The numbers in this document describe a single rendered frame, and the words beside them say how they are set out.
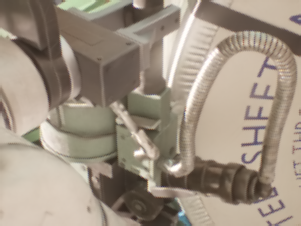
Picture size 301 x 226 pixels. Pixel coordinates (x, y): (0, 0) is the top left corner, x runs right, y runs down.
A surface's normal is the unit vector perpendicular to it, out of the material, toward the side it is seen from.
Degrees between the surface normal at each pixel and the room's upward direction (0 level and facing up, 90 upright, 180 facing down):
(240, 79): 90
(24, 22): 50
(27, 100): 135
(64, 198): 140
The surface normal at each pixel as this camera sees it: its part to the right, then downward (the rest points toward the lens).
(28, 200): 0.71, 0.12
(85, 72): -0.67, 0.46
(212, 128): 0.04, 0.58
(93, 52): 0.00, -0.79
